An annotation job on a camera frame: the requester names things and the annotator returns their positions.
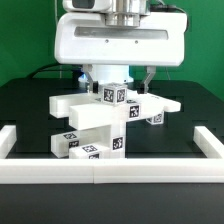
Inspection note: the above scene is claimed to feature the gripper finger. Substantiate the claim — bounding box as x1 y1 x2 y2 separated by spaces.
139 66 156 94
82 64 99 93

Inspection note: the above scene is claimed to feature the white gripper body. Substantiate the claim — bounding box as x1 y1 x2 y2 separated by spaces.
54 0 187 66

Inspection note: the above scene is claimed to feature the white tagged cube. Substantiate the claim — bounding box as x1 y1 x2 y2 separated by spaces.
101 83 127 105
147 112 164 125

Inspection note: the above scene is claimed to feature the white chair back frame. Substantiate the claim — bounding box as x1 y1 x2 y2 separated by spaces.
49 90 181 130

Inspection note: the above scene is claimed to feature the white chair seat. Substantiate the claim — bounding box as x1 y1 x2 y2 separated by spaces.
85 122 126 159

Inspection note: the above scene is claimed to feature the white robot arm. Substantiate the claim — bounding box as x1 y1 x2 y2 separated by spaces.
54 0 188 92

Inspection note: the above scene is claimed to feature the white U-shaped fence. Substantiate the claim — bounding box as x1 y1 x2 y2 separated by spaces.
0 125 224 184

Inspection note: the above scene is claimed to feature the black cable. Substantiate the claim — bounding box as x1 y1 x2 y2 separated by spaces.
26 61 82 80

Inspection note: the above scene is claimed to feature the grey hose cable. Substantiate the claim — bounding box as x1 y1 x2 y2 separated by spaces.
149 0 191 34

